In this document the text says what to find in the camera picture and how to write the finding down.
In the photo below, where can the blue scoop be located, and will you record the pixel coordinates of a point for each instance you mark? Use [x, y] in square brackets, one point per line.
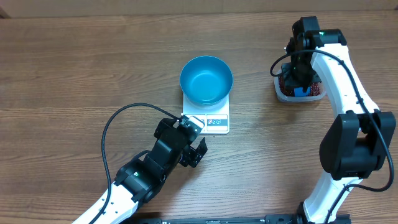
[301, 92]

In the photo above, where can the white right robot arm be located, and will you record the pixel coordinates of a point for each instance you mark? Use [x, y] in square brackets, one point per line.
[357, 143]

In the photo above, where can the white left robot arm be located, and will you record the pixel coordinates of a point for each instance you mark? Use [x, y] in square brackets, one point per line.
[142, 178]

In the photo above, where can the blue bowl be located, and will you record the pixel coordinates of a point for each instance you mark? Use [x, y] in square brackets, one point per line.
[206, 80]

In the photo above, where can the red beans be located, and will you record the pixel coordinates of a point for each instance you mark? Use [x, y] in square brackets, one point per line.
[315, 89]

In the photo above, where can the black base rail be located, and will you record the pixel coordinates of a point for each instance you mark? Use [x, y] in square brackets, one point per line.
[268, 219]

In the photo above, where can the white kitchen scale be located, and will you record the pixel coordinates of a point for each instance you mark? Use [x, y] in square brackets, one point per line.
[215, 117]

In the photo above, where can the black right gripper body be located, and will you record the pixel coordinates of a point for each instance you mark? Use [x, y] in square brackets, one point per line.
[300, 74]

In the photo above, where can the clear plastic bean container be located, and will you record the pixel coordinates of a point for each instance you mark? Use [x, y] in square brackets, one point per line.
[301, 99]

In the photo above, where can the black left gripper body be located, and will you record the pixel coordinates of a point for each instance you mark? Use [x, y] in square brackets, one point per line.
[191, 155]

